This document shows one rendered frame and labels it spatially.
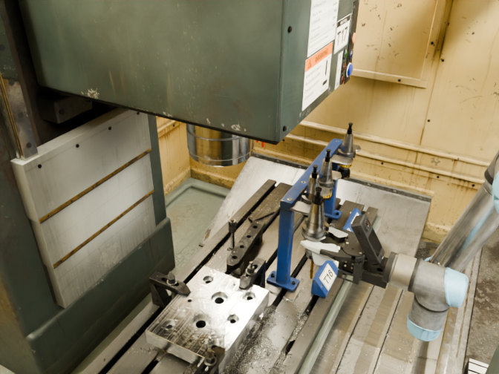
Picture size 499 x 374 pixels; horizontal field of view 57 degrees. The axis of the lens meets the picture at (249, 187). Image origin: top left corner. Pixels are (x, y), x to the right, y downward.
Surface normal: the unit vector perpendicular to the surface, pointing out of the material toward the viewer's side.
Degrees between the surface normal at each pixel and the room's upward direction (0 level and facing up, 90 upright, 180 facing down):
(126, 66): 90
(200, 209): 0
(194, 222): 0
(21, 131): 90
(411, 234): 24
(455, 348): 0
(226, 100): 90
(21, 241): 90
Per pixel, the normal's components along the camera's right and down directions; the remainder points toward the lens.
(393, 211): -0.18, -0.58
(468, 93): -0.49, 0.44
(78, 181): 0.88, 0.26
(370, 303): 0.07, -0.90
